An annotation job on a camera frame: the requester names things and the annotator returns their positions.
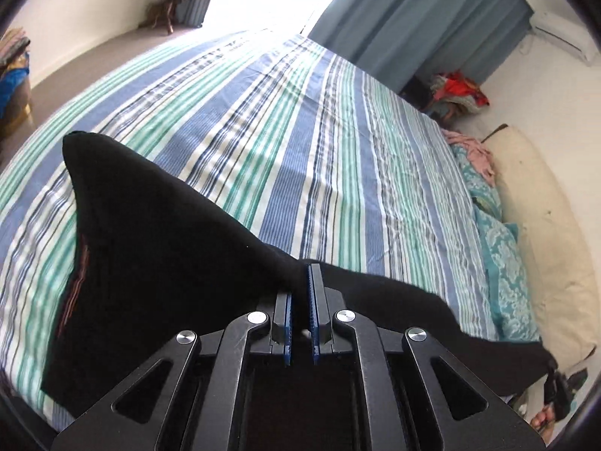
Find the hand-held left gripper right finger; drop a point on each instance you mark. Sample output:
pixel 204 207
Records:
pixel 313 314

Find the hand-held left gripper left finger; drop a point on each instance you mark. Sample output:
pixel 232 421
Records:
pixel 287 333

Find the black pants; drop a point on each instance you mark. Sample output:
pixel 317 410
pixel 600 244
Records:
pixel 155 253

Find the teal floral pillow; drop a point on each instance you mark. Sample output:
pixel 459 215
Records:
pixel 479 183
pixel 507 277

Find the cream cushion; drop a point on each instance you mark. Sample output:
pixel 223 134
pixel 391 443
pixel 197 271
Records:
pixel 544 235

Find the bed with striped sheet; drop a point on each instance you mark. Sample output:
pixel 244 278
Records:
pixel 291 150

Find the pink cloth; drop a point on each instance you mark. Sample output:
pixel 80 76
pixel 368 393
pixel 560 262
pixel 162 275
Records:
pixel 472 150

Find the pile of red clothes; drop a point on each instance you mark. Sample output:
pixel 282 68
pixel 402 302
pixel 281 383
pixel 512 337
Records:
pixel 453 91

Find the white air conditioner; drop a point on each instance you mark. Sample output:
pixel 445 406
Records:
pixel 566 33

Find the stack of colourful clothes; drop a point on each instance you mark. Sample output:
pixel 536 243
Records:
pixel 13 80

